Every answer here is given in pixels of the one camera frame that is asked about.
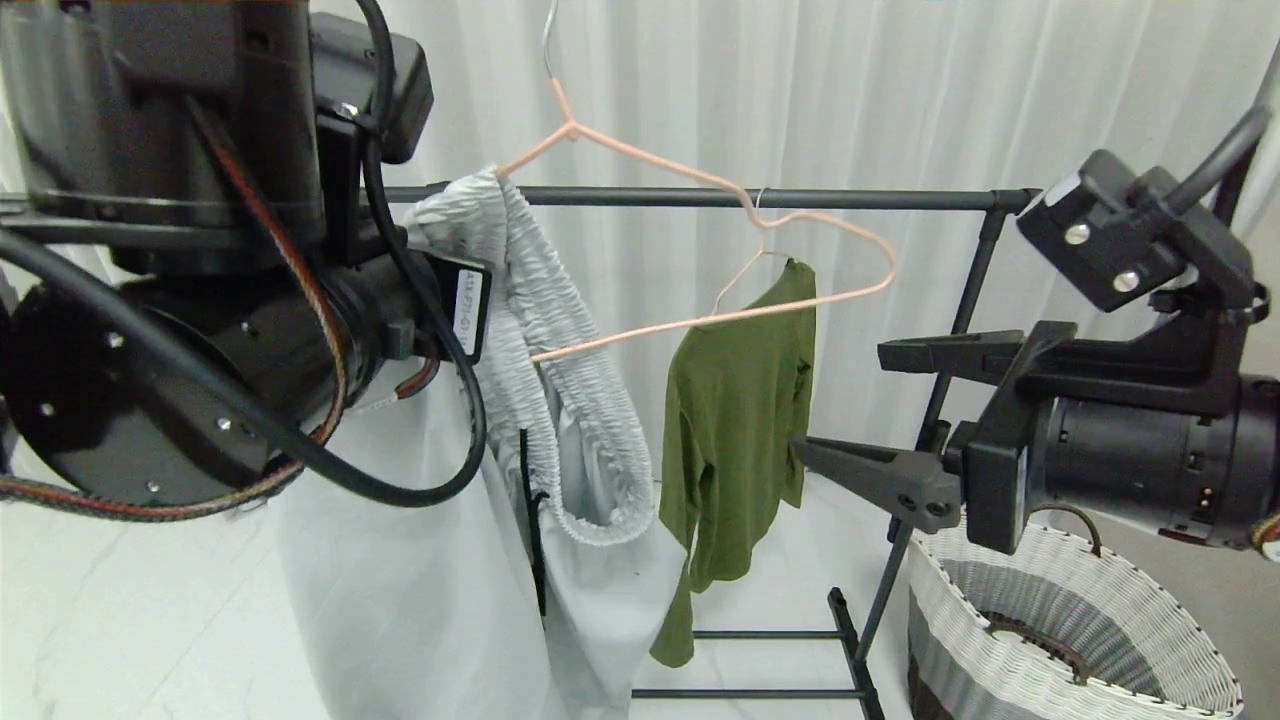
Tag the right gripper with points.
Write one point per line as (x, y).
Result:
(1130, 470)

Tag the white curtain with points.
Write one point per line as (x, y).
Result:
(800, 80)

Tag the pink clothes hanger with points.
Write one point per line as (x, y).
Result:
(758, 222)
(572, 128)

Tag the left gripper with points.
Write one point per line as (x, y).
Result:
(460, 300)

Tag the white laundry basket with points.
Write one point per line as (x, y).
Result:
(1000, 600)

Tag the olive green printed T-shirt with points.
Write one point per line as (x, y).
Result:
(740, 400)

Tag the pale grey garment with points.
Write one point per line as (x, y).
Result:
(420, 600)

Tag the black clothes rack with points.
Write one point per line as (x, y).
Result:
(900, 199)

